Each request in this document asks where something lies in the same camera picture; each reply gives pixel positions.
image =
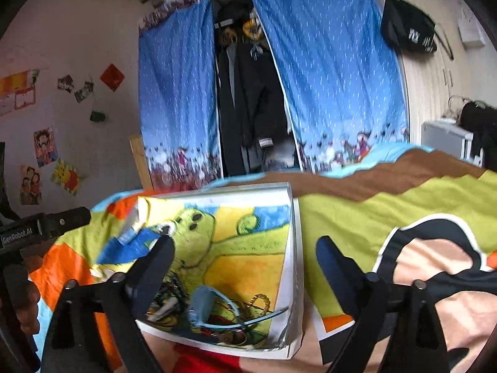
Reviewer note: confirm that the white low cabinet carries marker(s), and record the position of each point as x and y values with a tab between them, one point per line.
442	136

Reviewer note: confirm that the tangled jewelry pile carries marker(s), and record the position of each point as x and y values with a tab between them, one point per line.
169	293

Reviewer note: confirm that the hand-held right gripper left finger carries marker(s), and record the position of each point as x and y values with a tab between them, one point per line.
147	279

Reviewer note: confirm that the white hair claw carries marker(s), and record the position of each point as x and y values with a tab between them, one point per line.
163	311

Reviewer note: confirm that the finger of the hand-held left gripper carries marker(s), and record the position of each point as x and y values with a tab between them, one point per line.
66	220

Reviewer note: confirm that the person's left hand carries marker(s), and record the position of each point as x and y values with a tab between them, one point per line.
30	307

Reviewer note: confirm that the black hanging bag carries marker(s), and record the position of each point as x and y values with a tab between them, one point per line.
407	27

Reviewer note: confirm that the cartoon character wall poster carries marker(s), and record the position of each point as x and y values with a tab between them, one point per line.
44	145

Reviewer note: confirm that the family cartoon wall poster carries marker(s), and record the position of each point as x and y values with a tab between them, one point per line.
31	184

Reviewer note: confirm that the white wall box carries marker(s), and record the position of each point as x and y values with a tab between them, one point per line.
470	29

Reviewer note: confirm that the orange yellow wall drawing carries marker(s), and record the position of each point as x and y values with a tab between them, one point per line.
15	81

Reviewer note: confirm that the beige wardrobe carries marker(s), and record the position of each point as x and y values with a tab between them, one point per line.
431	85

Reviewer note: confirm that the green wall sticker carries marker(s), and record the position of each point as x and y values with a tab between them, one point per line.
97	115

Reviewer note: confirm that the yellow hanging item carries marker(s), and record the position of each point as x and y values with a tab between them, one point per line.
252	28

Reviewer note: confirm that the blue dotted curtain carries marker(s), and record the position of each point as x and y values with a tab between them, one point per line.
330	66
174	85

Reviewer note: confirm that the white box with dinosaur drawing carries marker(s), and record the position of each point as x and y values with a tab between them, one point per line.
297	241

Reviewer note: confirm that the dark hanging clothes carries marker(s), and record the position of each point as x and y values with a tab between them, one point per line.
252	105

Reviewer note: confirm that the red framed wall drawing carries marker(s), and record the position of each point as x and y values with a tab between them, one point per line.
25	99

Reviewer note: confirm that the red diamond wall paper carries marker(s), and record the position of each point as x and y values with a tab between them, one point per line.
112	77

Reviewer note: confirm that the blue hair clip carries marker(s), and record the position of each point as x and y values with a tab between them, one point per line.
202	301

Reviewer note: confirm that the colourful printed blanket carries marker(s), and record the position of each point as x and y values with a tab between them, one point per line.
349	209

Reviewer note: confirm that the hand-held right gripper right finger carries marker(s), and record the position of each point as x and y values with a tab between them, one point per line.
334	276

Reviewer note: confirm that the wooden board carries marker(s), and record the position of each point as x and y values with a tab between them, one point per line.
139	159

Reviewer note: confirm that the wall photo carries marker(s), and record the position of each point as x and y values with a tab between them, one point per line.
83	92
66	83

